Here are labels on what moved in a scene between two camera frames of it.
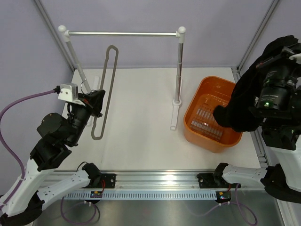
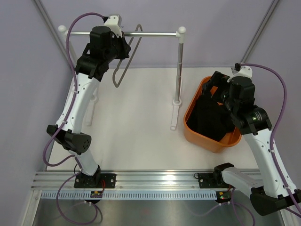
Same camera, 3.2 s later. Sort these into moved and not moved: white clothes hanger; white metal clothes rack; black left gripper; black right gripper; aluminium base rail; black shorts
Moved: black right gripper; white clothes hanger; black shorts; black left gripper
Not moved: aluminium base rail; white metal clothes rack
